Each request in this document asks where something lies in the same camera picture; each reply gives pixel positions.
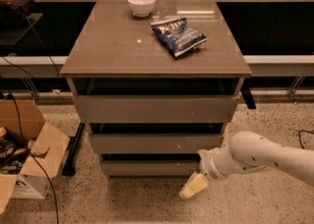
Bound dark shelf at left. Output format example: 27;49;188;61
0;0;45;47

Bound grey drawer cabinet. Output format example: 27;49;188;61
60;0;253;181

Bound black bar on floor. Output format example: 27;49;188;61
62;123;84;177

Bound grey top drawer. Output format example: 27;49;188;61
73;95;238;123

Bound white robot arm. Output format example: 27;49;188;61
180;132;314;198

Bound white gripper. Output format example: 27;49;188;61
180;147;227;199

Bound grey bottom drawer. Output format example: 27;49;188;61
100;160;199;177

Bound snack packets in box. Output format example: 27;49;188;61
0;127;28;175

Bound white bowl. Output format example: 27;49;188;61
127;0;156;17

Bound open cardboard box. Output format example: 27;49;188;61
0;100;70;213

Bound grey middle drawer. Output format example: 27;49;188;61
89;134;224;154

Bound black cable left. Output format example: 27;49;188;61
0;55;60;224

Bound grey drawer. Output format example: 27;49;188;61
89;134;224;154
100;160;199;177
73;95;238;123

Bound blue chip bag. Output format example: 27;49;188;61
150;18;207;58

